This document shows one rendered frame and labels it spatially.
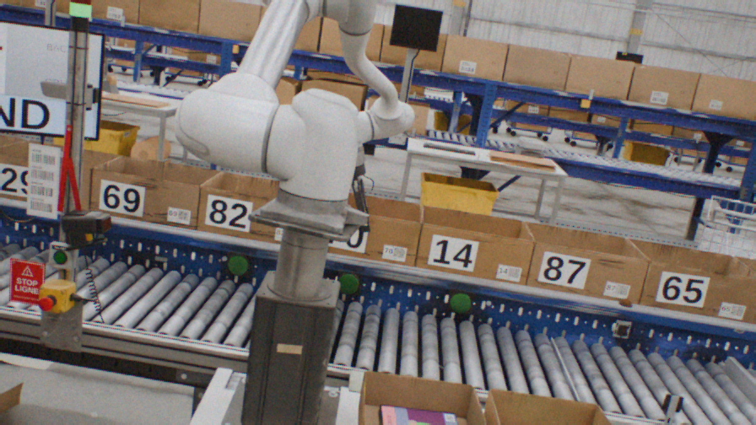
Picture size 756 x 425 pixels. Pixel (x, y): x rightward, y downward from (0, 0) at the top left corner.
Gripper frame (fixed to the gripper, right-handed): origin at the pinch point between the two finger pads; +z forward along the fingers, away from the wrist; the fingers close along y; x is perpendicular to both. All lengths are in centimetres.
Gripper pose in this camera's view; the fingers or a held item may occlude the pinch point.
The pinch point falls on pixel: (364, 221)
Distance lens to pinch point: 251.9
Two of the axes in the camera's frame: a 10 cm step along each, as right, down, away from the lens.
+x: 9.8, -1.8, -1.3
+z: 2.0, 9.5, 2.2
